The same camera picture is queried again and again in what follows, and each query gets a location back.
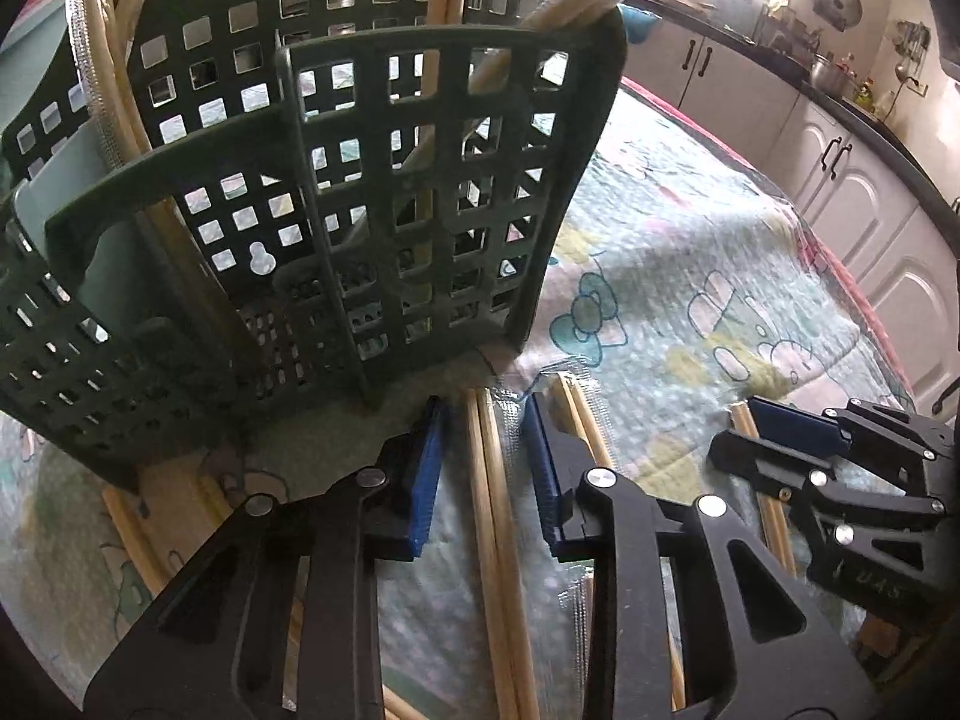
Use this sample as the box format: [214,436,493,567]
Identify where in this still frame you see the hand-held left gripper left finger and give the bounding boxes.
[82,394,451,720]

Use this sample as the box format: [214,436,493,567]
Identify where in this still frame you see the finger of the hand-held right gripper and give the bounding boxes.
[709,430,946,517]
[748,394,960,467]

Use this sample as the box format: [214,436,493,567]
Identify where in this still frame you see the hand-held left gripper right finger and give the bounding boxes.
[523,392,880,720]

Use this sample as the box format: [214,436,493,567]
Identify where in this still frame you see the wooden chopstick pair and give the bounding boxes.
[463,386,545,720]
[726,403,818,571]

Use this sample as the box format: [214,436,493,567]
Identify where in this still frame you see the green plastic utensil holder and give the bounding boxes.
[0,0,627,496]

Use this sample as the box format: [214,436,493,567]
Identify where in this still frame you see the cartoon printed tablecloth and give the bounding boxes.
[0,37,923,720]

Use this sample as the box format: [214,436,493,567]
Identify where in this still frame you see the white kitchen cabinets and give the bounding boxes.
[622,11,960,421]

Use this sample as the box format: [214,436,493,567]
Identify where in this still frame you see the black countertop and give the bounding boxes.
[626,0,960,222]

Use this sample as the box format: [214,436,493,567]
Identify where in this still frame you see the steel cooking pot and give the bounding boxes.
[808,52,856,98]

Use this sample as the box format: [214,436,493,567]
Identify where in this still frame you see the blue hanging pouch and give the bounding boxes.
[619,4,661,46]

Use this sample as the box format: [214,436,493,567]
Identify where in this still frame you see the round wall fan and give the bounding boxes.
[812,0,863,32]

